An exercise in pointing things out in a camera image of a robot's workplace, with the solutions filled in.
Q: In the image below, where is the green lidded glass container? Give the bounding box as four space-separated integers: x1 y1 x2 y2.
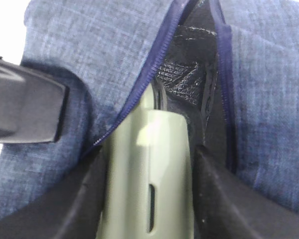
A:
97 83 194 239

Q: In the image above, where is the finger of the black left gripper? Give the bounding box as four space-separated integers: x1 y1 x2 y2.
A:
0 57 67 144

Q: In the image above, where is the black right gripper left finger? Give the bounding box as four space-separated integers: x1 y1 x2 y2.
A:
0 146 107 239

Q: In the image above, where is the dark blue fabric bag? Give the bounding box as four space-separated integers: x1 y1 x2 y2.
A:
0 0 299 219

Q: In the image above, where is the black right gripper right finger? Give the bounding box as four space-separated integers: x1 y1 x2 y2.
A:
193 146 299 239

